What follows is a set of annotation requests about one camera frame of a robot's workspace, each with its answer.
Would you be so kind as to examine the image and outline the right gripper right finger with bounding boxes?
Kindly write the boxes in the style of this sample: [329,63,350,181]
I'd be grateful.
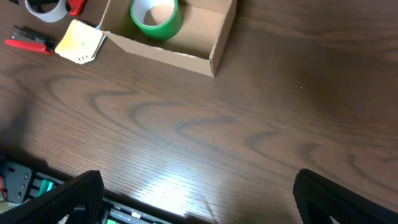
[293,169,397,224]

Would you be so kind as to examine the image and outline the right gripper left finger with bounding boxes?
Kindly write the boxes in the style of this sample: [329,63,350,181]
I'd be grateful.
[1,170,104,224]

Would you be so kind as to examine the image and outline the red black stapler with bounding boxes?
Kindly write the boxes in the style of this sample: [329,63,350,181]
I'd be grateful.
[5,26,55,55]

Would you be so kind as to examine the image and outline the green tape roll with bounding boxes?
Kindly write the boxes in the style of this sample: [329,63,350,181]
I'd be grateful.
[130,0,183,41]

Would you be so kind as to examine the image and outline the beige masking tape roll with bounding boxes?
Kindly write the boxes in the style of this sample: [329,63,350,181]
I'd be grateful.
[24,0,68,23]

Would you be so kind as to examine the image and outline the red utility knife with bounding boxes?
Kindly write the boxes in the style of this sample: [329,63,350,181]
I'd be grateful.
[66,0,87,17]

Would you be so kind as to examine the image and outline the brown cardboard box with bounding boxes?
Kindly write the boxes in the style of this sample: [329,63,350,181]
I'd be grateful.
[99,0,237,77]

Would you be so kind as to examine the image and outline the yellow sticky note pad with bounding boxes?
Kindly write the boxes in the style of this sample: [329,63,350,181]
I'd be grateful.
[55,19,106,65]

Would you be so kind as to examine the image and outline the black mounting rail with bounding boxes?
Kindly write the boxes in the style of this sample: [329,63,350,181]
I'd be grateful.
[1,157,183,223]

